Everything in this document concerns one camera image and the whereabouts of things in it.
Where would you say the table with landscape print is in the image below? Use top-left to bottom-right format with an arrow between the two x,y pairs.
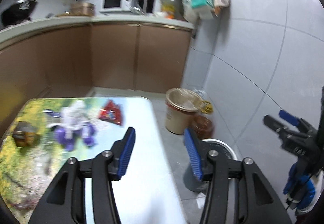
0,97 -> 186,224

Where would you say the round wooden board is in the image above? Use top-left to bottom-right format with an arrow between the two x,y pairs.
70,2 -> 96,16

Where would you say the brown yellow snack packet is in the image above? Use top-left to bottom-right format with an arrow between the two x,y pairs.
12,122 -> 39,148

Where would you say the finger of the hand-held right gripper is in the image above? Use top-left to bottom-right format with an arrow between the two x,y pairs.
263,115 -> 289,139
279,110 -> 308,129

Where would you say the purple white snack packet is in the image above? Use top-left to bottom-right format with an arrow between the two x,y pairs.
44,100 -> 99,151

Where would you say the white plastic bag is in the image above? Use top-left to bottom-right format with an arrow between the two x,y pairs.
180,0 -> 216,22

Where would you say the brown kitchen cabinet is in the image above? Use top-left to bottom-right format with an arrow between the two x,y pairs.
0,23 -> 194,136

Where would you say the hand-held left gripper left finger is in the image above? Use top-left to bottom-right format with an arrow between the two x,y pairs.
29,127 -> 136,224

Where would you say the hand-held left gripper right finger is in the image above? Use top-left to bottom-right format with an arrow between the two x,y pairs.
184,128 -> 293,224

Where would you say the person's right hand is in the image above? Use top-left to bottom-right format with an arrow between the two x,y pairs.
283,163 -> 317,215

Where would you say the white kitchen countertop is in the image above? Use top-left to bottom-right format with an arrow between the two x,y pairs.
0,12 -> 195,46

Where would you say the black frying pan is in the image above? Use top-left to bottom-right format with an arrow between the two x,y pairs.
1,0 -> 38,26

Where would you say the grey trash bin white rim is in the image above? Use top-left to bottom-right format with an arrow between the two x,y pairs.
183,138 -> 238,193

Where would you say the yellow bottle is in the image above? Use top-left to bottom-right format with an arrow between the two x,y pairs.
161,0 -> 176,19

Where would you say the red snack packet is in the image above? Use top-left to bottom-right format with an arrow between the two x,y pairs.
98,99 -> 125,126

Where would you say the white microwave oven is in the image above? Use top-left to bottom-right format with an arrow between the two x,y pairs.
99,0 -> 131,14

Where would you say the cooking oil bottle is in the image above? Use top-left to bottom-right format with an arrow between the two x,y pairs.
193,88 -> 215,140

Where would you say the beige plastic bucket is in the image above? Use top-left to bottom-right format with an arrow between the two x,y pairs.
165,88 -> 204,135

